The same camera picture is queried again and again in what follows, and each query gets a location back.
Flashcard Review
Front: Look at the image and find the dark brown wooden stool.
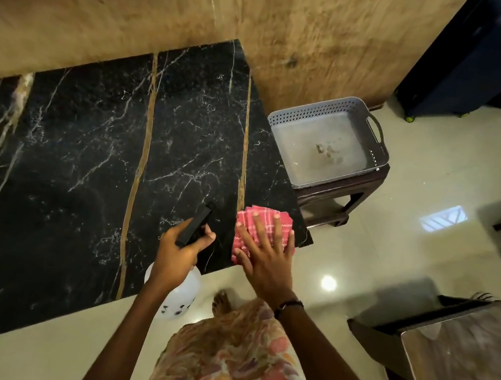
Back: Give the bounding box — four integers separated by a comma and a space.
289, 150, 391, 241

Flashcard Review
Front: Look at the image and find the dark blue appliance on wheels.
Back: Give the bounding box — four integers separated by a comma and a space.
390, 0, 501, 138

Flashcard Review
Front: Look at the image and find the person's foot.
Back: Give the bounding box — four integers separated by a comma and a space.
210, 288, 237, 320

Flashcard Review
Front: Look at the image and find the pink checked cloth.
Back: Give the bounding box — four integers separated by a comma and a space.
228, 202, 303, 275

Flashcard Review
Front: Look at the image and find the white spray bottle black trigger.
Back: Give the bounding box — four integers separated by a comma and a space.
137, 193, 218, 328

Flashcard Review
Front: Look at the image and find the grey plastic basket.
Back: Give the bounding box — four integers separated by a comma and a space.
256, 83, 399, 204

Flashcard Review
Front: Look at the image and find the person's left forearm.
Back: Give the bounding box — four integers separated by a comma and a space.
76, 269, 178, 380

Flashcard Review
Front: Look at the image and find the person's left hand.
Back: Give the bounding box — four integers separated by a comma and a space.
145, 213, 219, 302

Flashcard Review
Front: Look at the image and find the person's right hand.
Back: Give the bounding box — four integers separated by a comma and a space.
223, 207, 318, 313

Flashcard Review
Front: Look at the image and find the person's right forearm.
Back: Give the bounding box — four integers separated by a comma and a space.
264, 298, 403, 380

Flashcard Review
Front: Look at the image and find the glass top table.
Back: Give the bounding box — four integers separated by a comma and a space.
337, 262, 501, 380

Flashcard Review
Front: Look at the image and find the black wrist band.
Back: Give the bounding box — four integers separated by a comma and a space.
272, 296, 306, 324

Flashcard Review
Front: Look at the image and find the floral dress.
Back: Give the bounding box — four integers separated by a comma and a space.
141, 281, 462, 380

